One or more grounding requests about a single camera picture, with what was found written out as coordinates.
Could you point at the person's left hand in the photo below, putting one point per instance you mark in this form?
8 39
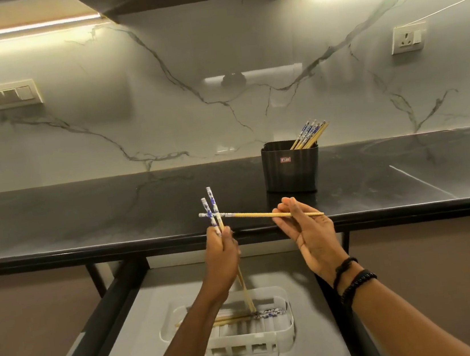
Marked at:
219 264

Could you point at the person's right hand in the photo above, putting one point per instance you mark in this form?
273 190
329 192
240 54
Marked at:
314 242

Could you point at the person's right thumb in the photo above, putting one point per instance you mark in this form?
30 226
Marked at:
283 226

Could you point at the person's left fingers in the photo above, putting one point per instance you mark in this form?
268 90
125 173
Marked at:
227 240

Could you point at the blue patterned bamboo chopstick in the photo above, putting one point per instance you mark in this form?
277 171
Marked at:
268 312
236 321
213 204
208 210
252 214

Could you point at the person's right forearm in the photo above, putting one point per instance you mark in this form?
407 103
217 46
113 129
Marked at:
401 326

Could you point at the person's left forearm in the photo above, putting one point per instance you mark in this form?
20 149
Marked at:
188 350

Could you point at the grey open drawer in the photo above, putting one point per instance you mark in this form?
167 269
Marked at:
282 273

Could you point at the black plastic utensil holder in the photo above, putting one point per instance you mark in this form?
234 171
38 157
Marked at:
292 168

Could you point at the bunch of patterned chopsticks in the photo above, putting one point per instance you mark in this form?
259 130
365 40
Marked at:
310 133

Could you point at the white plastic slotted tray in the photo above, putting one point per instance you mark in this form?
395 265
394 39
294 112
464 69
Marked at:
277 334

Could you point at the brown lower cabinet door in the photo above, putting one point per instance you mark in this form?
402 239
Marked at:
444 260
34 323

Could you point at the led light strip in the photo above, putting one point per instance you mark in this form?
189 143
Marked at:
21 29

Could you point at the small white wall socket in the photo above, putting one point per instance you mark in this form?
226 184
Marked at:
408 37

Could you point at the wide white switch plate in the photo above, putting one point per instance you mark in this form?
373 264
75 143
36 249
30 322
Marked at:
6 96

